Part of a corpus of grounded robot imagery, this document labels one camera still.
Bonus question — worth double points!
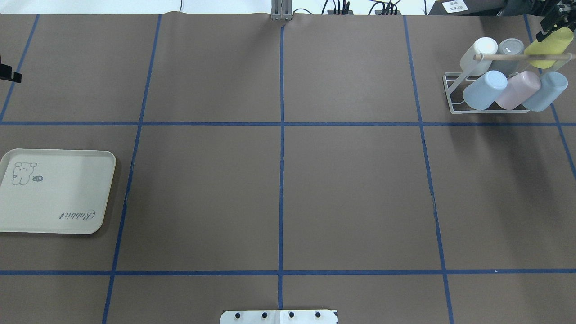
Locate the white plastic tray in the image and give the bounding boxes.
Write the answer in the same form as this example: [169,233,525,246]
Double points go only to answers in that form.
[0,149,117,234]

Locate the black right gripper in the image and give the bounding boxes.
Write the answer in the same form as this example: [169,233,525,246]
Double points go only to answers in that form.
[540,0,576,36]

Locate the black box with label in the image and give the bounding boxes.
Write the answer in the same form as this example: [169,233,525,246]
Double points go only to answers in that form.
[427,0,508,16]

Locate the aluminium frame post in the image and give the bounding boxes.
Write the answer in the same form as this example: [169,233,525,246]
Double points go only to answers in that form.
[271,0,293,21]

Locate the pale blue plastic cup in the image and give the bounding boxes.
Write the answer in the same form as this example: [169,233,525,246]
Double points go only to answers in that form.
[463,70,508,111]

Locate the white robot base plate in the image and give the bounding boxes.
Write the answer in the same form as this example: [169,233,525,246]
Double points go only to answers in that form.
[220,309,339,324]

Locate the pink plastic cup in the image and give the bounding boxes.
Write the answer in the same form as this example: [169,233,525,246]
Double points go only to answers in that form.
[495,71,541,111]

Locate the black power strip cables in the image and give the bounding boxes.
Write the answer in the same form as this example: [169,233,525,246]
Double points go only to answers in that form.
[292,0,428,16]

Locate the yellow plastic cup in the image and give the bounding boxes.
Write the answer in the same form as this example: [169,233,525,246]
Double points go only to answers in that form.
[524,27,574,55]

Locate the grey plastic cup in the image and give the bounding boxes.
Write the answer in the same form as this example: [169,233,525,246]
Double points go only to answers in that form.
[488,38,525,76]

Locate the pale green plastic cup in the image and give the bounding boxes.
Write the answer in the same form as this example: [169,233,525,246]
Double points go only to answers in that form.
[460,37,499,76]

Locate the white wire cup rack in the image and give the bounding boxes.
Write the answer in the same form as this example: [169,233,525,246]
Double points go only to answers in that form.
[442,53,575,114]

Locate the light blue plastic cup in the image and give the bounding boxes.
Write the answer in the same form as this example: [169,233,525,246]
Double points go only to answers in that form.
[522,71,569,112]

